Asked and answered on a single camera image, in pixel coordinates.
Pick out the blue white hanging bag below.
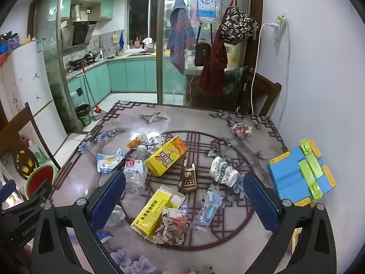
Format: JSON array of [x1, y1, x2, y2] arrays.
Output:
[[197, 0, 217, 23]]

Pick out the white refrigerator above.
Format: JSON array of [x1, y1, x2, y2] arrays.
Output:
[[0, 38, 69, 155]]

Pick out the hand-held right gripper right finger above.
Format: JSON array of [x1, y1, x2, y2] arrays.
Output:
[[243, 173, 337, 274]]

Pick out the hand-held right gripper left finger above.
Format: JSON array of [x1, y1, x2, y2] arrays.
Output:
[[31, 171, 126, 274]]

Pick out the dark red garment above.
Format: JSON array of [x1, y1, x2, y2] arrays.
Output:
[[198, 20, 229, 95]]

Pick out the large crumpled paper ball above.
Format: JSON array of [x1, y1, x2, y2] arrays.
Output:
[[145, 207, 189, 246]]

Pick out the orange snack wrapper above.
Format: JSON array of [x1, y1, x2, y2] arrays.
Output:
[[125, 137, 143, 150]]

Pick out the black wok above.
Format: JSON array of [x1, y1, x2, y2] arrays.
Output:
[[66, 58, 84, 70]]

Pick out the crumpled white tissue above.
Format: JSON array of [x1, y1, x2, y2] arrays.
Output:
[[107, 205, 126, 227]]

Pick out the teal lower cabinets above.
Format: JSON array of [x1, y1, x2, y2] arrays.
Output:
[[67, 57, 186, 106]]

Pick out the plaid shirt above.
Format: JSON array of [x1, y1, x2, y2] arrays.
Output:
[[166, 0, 197, 75]]

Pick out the white charging cable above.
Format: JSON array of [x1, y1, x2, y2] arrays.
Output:
[[250, 23, 274, 115]]

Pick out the red handled broom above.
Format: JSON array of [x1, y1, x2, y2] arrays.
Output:
[[79, 61, 103, 115]]

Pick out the brown handbag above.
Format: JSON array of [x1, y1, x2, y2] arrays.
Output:
[[195, 24, 213, 67]]

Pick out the carved wooden chair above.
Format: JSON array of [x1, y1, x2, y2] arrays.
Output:
[[0, 101, 62, 183]]

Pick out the teal cabinets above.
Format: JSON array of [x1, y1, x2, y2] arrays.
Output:
[[67, 57, 186, 106], [61, 0, 126, 20]]

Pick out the teal upper cabinets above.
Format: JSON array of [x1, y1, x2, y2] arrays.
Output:
[[61, 0, 126, 20]]

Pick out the black range hood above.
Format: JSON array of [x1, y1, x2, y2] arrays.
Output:
[[70, 3, 99, 47]]

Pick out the white power strip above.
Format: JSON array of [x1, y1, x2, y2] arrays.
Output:
[[268, 15, 287, 42]]

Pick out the clear blue plastic wrapper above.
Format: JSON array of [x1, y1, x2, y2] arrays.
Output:
[[190, 184, 226, 232]]

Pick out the red white paper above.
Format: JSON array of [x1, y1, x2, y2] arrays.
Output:
[[230, 123, 253, 140]]

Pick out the kitchen window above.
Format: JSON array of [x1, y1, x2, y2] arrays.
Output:
[[128, 0, 159, 46]]

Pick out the letter patterned bag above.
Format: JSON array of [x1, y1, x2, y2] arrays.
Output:
[[219, 6, 259, 45]]

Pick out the red bin with green rim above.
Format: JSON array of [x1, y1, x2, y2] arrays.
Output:
[[25, 164, 59, 200]]

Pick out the blue white snack wrapper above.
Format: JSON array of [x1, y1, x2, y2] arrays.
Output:
[[97, 148, 126, 173]]

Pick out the patterned paper cup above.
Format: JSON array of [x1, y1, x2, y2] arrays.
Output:
[[209, 156, 239, 187]]

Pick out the plain wooden chair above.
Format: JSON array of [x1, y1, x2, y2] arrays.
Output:
[[242, 67, 282, 116]]

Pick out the brown cigarette box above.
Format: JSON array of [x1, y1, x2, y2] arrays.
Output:
[[177, 159, 197, 191]]

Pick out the yellow medicine box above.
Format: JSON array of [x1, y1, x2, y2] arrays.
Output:
[[130, 185, 186, 236]]

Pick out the crumpled silver foil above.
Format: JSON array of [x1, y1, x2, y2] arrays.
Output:
[[140, 134, 165, 152]]

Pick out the dark kitchen waste bin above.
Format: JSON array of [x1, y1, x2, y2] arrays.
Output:
[[75, 104, 93, 127]]

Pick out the yellow drink carton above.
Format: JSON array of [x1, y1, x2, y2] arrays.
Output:
[[144, 135, 189, 177]]

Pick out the clear plastic bottle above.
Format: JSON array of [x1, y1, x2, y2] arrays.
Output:
[[123, 145, 149, 196]]

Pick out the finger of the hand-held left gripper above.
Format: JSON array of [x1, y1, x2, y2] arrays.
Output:
[[0, 178, 17, 203], [16, 178, 54, 209]]

